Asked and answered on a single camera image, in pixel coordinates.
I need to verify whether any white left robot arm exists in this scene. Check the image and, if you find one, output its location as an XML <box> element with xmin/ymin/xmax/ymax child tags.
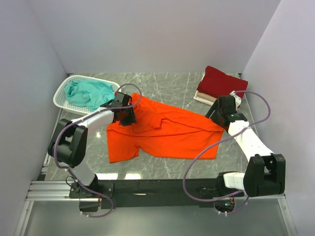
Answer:
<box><xmin>48</xmin><ymin>92</ymin><xmax>136</xmax><ymax>198</ymax></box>

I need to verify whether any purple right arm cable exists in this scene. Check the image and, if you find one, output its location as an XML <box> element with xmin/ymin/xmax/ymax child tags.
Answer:
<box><xmin>183</xmin><ymin>90</ymin><xmax>272</xmax><ymax>215</ymax></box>

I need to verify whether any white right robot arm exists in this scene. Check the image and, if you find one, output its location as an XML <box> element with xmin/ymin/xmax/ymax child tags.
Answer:
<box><xmin>206</xmin><ymin>95</ymin><xmax>286</xmax><ymax>197</ymax></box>

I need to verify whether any folded beige t shirt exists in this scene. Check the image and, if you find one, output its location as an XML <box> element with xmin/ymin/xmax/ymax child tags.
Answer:
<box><xmin>195</xmin><ymin>91</ymin><xmax>216</xmax><ymax>102</ymax></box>

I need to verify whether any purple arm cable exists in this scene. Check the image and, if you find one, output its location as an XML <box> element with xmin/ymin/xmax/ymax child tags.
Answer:
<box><xmin>183</xmin><ymin>90</ymin><xmax>272</xmax><ymax>215</ymax></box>
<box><xmin>53</xmin><ymin>83</ymin><xmax>144</xmax><ymax>218</ymax></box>

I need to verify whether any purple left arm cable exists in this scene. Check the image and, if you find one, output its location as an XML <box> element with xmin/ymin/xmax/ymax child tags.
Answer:
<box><xmin>53</xmin><ymin>83</ymin><xmax>144</xmax><ymax>218</ymax></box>

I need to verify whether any orange t shirt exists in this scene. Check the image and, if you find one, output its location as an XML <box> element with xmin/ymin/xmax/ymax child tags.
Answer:
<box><xmin>106</xmin><ymin>93</ymin><xmax>224</xmax><ymax>163</ymax></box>

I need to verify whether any aluminium frame rail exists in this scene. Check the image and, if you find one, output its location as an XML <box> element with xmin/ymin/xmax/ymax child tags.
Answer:
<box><xmin>26</xmin><ymin>180</ymin><xmax>82</xmax><ymax>201</ymax></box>

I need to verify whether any folded dark red t shirt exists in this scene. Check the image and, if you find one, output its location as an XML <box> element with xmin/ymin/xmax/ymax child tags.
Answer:
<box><xmin>196</xmin><ymin>66</ymin><xmax>249</xmax><ymax>99</ymax></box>

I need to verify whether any white plastic laundry basket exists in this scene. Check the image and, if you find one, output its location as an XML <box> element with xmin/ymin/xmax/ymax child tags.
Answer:
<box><xmin>53</xmin><ymin>75</ymin><xmax>120</xmax><ymax>116</ymax></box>

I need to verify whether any teal t shirt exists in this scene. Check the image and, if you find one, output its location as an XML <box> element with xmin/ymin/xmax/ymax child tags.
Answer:
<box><xmin>64</xmin><ymin>80</ymin><xmax>115</xmax><ymax>112</ymax></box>

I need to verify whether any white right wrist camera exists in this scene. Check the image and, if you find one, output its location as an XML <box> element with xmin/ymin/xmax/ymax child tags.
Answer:
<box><xmin>229</xmin><ymin>91</ymin><xmax>242</xmax><ymax>108</ymax></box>

